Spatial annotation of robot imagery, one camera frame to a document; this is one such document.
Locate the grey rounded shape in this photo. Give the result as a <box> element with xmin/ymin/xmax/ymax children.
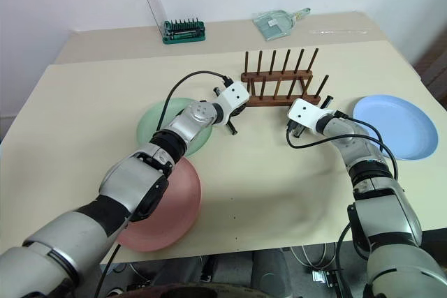
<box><xmin>249</xmin><ymin>248</ymin><xmax>291</xmax><ymax>292</ymax></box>

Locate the small metal bracket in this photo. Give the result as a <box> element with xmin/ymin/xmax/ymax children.
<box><xmin>312</xmin><ymin>269</ymin><xmax>339</xmax><ymax>285</ymax></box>

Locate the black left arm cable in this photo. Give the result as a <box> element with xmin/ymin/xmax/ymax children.
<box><xmin>94</xmin><ymin>71</ymin><xmax>234</xmax><ymax>298</ymax></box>

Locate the clear plastic strip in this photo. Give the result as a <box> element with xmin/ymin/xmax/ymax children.
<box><xmin>309</xmin><ymin>28</ymin><xmax>369</xmax><ymax>36</ymax></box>

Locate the blue plate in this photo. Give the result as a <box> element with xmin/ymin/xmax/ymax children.
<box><xmin>352</xmin><ymin>94</ymin><xmax>439</xmax><ymax>162</ymax></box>

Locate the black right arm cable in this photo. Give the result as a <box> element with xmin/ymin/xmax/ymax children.
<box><xmin>286</xmin><ymin>111</ymin><xmax>400</xmax><ymax>298</ymax></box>

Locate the wooden dish rack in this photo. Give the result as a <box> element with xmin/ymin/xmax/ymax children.
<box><xmin>240</xmin><ymin>47</ymin><xmax>331</xmax><ymax>107</ymax></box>

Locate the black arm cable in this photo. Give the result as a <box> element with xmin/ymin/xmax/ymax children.
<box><xmin>94</xmin><ymin>71</ymin><xmax>234</xmax><ymax>298</ymax></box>
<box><xmin>286</xmin><ymin>111</ymin><xmax>400</xmax><ymax>298</ymax></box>

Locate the white floor cable coil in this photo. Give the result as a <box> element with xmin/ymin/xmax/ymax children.
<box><xmin>291</xmin><ymin>243</ymin><xmax>338</xmax><ymax>273</ymax></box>

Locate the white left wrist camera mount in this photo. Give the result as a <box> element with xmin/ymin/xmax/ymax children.
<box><xmin>218</xmin><ymin>81</ymin><xmax>251</xmax><ymax>121</ymax></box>

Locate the green plate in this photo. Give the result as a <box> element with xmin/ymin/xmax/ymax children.
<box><xmin>135</xmin><ymin>97</ymin><xmax>214</xmax><ymax>158</ymax></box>

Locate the pink plate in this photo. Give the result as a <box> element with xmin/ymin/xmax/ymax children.
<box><xmin>115</xmin><ymin>156</ymin><xmax>203</xmax><ymax>253</ymax></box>

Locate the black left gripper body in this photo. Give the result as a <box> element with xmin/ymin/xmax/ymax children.
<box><xmin>228</xmin><ymin>100</ymin><xmax>249</xmax><ymax>121</ymax></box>

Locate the green screwdriver bit case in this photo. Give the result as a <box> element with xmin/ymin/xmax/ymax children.
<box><xmin>145</xmin><ymin>0</ymin><xmax>207</xmax><ymax>46</ymax></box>

